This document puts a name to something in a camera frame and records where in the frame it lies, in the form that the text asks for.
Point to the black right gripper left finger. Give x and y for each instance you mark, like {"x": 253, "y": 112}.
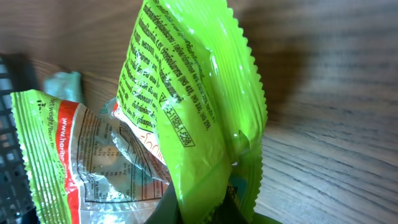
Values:
{"x": 167, "y": 211}

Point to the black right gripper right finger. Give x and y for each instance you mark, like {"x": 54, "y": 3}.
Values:
{"x": 228, "y": 213}

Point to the green snack bag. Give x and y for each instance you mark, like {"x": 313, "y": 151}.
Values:
{"x": 190, "y": 108}

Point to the light teal snack packet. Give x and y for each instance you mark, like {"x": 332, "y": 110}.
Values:
{"x": 64, "y": 85}

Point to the grey plastic mesh basket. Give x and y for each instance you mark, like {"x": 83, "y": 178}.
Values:
{"x": 17, "y": 74}

